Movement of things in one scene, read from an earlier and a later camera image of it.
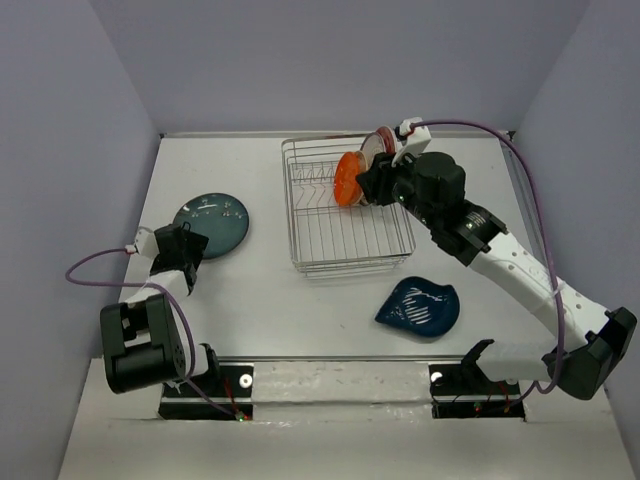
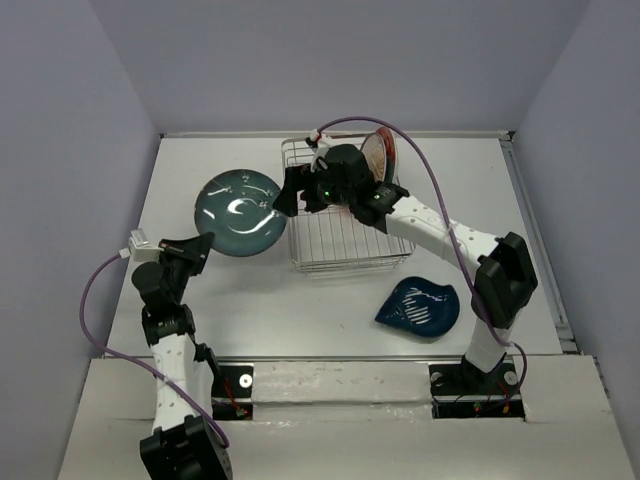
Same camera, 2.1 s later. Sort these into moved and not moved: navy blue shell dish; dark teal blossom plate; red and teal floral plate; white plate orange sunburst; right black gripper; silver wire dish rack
Moved: right black gripper; dark teal blossom plate
Not moved: silver wire dish rack; white plate orange sunburst; red and teal floral plate; navy blue shell dish
